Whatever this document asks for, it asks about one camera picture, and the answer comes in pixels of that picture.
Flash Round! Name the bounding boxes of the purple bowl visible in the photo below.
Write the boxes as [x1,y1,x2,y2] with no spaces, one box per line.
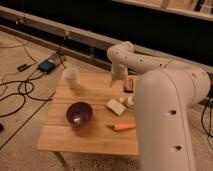
[66,102,93,127]

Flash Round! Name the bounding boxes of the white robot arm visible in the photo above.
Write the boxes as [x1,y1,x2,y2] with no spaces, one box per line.
[107,41,211,171]

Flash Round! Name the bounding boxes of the long wooden beam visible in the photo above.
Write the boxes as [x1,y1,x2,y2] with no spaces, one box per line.
[0,5,213,73]

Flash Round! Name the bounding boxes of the orange toy carrot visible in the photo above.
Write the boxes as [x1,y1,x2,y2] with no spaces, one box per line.
[106,124,136,132]

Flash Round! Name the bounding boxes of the white small box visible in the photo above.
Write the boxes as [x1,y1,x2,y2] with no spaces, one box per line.
[126,96,134,108]

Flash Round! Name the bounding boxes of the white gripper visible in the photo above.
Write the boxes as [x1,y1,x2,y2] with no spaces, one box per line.
[110,63,128,85]

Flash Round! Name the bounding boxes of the white paper cup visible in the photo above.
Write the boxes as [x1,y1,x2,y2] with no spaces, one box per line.
[63,68,78,89]

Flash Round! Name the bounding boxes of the black floor cable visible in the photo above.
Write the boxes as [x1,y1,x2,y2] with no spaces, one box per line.
[0,46,56,118]

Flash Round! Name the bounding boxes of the small black device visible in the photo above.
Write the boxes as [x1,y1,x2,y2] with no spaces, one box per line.
[17,64,30,72]

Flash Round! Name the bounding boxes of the black power adapter box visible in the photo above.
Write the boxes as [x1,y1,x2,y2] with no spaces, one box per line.
[38,60,55,73]

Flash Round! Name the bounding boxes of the white rectangular block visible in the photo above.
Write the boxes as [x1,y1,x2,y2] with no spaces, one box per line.
[106,99,126,116]

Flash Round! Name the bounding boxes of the black cable at right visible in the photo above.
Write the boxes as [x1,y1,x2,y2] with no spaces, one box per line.
[200,97,213,141]

